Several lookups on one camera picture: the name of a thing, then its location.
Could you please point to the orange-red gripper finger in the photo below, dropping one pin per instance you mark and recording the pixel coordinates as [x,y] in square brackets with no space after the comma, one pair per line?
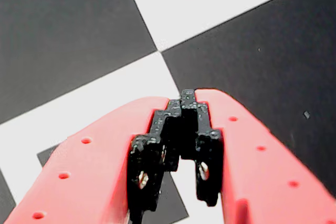
[92,176]
[257,169]

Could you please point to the black white checkerboard marker mat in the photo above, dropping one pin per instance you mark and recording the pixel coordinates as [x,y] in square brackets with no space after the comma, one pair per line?
[78,37]

